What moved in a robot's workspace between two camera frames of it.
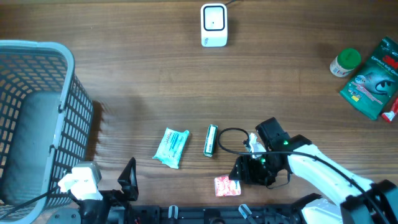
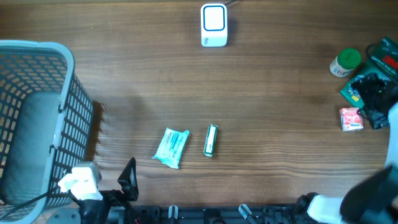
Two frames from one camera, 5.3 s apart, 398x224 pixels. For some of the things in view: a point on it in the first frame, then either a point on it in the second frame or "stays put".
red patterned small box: x=224 y=186 -> x=350 y=119
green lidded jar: x=346 y=60 stays put
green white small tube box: x=210 y=140 stays put
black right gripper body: x=260 y=170 -> x=373 y=86
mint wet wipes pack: x=171 y=146 stays put
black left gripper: x=128 y=181 stays put
